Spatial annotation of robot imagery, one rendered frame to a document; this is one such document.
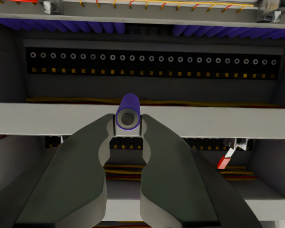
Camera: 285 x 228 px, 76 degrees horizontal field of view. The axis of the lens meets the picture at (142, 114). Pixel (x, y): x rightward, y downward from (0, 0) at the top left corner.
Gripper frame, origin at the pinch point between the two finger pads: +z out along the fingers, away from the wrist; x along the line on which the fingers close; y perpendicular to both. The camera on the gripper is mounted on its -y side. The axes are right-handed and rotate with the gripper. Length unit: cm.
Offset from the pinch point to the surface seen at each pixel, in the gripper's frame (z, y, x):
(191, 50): 28.3, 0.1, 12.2
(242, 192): 16.7, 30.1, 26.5
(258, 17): 14.8, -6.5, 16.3
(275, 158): 21.5, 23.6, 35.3
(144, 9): 16.6, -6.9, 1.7
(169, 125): 11.1, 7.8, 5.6
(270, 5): 13.0, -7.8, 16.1
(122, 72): 27.0, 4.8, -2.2
